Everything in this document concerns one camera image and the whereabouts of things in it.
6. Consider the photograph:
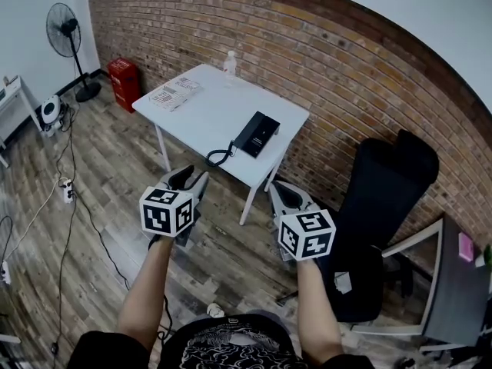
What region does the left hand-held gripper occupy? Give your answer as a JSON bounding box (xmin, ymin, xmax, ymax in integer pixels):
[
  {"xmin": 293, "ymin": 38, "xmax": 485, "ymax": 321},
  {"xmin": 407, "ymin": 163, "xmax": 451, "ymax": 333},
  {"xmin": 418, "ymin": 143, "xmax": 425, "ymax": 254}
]
[{"xmin": 138, "ymin": 165, "xmax": 211, "ymax": 248}]

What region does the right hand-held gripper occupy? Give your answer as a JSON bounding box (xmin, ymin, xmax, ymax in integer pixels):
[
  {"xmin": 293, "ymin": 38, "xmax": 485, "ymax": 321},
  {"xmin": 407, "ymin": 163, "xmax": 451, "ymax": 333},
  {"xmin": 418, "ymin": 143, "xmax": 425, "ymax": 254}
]
[{"xmin": 268, "ymin": 180, "xmax": 337, "ymax": 263}]

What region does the black telephone base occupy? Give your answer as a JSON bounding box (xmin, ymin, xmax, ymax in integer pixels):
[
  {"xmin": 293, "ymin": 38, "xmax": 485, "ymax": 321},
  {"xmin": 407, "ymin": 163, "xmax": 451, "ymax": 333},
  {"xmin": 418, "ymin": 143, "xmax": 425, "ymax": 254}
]
[{"xmin": 244, "ymin": 114, "xmax": 281, "ymax": 159}]

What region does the black telephone handset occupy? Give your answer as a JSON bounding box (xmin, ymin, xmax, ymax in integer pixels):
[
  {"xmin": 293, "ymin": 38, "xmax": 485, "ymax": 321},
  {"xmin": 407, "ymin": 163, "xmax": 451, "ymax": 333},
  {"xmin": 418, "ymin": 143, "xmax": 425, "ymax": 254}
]
[{"xmin": 233, "ymin": 111, "xmax": 271, "ymax": 152}]

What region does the person's right forearm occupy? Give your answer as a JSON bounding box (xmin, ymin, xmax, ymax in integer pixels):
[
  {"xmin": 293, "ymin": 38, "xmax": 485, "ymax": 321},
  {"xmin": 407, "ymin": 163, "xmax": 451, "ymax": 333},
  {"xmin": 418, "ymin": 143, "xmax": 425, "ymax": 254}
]
[{"xmin": 294, "ymin": 258, "xmax": 346, "ymax": 363}]

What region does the person's left forearm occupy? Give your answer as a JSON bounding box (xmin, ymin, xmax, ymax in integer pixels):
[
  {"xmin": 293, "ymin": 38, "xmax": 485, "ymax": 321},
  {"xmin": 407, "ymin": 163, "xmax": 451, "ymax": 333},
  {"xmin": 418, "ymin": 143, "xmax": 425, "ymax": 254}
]
[{"xmin": 116, "ymin": 236, "xmax": 186, "ymax": 355}]

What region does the white square table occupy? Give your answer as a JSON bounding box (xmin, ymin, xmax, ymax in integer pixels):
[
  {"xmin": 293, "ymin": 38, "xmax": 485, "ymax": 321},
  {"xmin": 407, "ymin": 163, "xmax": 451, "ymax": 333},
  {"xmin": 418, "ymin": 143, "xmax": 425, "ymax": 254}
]
[{"xmin": 131, "ymin": 63, "xmax": 311, "ymax": 227}]

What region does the folded newspaper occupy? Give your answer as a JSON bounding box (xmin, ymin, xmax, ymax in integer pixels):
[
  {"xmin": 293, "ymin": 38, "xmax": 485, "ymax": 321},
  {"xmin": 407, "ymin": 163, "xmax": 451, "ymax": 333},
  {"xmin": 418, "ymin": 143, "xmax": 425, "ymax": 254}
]
[{"xmin": 147, "ymin": 76, "xmax": 205, "ymax": 113}]

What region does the black office chair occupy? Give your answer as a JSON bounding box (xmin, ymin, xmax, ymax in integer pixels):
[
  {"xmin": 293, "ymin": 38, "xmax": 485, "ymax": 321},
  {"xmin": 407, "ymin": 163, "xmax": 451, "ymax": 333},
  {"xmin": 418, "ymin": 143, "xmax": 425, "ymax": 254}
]
[{"xmin": 317, "ymin": 128, "xmax": 440, "ymax": 324}]

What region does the white paper tag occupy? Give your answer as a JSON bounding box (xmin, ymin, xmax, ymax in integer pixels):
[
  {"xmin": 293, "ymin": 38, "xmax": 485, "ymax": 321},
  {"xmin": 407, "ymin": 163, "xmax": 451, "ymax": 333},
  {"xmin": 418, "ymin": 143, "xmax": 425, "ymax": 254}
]
[{"xmin": 333, "ymin": 271, "xmax": 354, "ymax": 296}]

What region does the red metal box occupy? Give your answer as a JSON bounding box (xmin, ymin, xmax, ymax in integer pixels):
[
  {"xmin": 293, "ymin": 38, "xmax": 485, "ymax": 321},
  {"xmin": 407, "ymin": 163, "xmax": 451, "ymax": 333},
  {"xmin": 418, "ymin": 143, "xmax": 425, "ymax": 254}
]
[{"xmin": 106, "ymin": 57, "xmax": 141, "ymax": 114}]

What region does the clear plastic water bottle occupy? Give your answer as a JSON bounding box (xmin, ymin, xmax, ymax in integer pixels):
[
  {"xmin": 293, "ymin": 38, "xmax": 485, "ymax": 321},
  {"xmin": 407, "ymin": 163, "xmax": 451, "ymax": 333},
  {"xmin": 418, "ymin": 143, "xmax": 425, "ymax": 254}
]
[{"xmin": 223, "ymin": 50, "xmax": 239, "ymax": 81}]

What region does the person's white shoe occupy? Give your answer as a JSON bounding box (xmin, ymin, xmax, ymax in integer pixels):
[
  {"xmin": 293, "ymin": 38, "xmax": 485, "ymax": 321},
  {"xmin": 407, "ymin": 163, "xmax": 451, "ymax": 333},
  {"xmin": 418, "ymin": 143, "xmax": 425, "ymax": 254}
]
[{"xmin": 205, "ymin": 302, "xmax": 227, "ymax": 319}]

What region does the person's black printed shirt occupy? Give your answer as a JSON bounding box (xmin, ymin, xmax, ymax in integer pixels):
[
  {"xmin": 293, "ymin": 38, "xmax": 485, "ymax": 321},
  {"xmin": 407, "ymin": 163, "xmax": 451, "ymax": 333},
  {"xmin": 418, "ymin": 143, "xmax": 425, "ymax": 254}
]
[{"xmin": 70, "ymin": 312, "xmax": 377, "ymax": 369}]

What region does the pink box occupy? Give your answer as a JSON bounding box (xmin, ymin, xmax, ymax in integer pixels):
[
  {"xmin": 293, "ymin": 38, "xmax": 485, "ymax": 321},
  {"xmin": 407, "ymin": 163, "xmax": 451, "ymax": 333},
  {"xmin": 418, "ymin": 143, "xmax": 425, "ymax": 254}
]
[{"xmin": 457, "ymin": 231, "xmax": 475, "ymax": 262}]

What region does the black standing fan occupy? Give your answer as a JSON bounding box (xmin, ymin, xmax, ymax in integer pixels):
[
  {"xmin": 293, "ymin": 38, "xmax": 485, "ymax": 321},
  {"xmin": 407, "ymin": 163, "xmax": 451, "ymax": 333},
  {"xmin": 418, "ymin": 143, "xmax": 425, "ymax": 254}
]
[{"xmin": 45, "ymin": 2, "xmax": 102, "ymax": 104}]

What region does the white side desk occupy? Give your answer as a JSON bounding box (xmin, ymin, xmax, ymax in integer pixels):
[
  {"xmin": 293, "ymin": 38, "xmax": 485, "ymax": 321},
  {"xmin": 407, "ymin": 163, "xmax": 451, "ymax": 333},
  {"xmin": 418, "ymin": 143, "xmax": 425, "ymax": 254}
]
[{"xmin": 0, "ymin": 75, "xmax": 42, "ymax": 169}]

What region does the black coiled telephone cord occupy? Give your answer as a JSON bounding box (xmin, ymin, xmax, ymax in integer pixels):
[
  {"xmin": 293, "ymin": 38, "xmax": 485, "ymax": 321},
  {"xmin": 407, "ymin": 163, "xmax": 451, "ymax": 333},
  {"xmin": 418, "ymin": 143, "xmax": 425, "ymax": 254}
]
[{"xmin": 204, "ymin": 139, "xmax": 238, "ymax": 168}]

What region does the black floor cable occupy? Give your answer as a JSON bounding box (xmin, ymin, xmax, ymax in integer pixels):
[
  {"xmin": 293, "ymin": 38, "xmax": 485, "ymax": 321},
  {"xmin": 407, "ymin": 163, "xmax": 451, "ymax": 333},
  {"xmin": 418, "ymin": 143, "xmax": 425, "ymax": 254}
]
[{"xmin": 51, "ymin": 104, "xmax": 134, "ymax": 357}]

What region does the white floor cable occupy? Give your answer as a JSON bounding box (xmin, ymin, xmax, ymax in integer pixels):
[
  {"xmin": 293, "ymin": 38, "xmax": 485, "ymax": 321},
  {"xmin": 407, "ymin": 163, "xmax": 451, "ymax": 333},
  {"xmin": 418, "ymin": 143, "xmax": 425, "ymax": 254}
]
[{"xmin": 3, "ymin": 182, "xmax": 66, "ymax": 263}]

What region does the grey desk with white frame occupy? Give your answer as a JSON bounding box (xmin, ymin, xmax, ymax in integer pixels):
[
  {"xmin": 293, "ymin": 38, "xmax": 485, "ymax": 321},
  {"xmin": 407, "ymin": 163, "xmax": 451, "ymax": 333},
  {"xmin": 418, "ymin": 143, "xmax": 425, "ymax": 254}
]
[{"xmin": 350, "ymin": 212, "xmax": 492, "ymax": 353}]

